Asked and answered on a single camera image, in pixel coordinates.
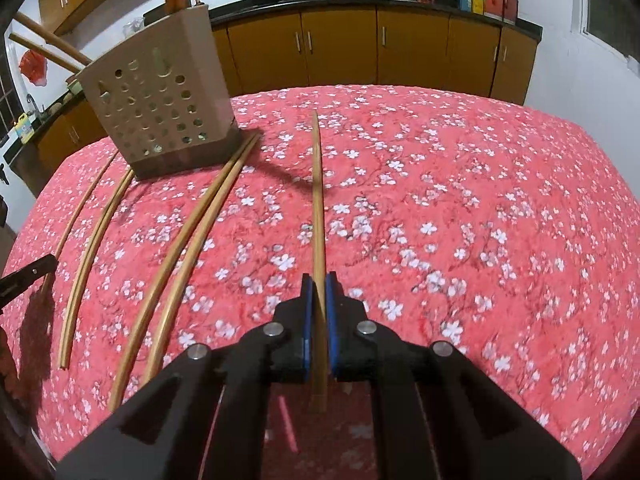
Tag lower wooden kitchen cabinets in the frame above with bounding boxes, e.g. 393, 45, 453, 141
13, 0, 541, 192

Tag yellow detergent bottle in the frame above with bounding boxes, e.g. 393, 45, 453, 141
14, 113, 35, 144

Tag red floral tablecloth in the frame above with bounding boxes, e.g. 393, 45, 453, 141
1, 86, 639, 474

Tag beige perforated utensil holder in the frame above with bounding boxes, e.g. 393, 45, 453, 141
77, 4, 242, 180

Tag dark red oil bottle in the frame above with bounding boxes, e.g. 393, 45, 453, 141
502, 0, 518, 25

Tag right barred window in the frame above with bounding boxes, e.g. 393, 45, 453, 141
586, 0, 639, 61

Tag red plastic bag on wall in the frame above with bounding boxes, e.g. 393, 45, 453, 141
18, 50, 48, 87

